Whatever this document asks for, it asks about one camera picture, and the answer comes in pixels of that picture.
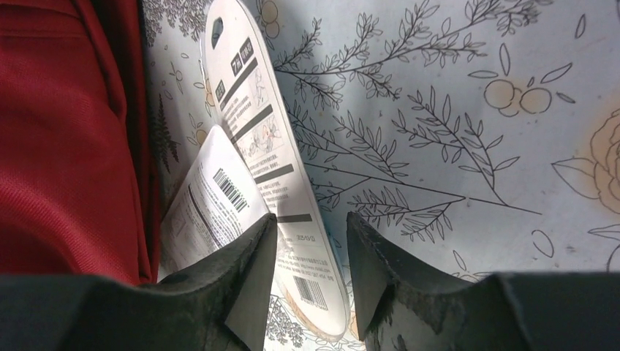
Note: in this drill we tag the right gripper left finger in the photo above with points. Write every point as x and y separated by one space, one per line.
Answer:
218 303

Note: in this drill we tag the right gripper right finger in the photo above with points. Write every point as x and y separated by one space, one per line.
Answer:
403 303

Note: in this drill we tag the white labelled packet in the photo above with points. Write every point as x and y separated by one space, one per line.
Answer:
217 201

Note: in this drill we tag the red backpack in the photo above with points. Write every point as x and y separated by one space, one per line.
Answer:
79 187

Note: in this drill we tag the white oval card package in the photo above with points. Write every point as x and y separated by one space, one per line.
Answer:
253 113

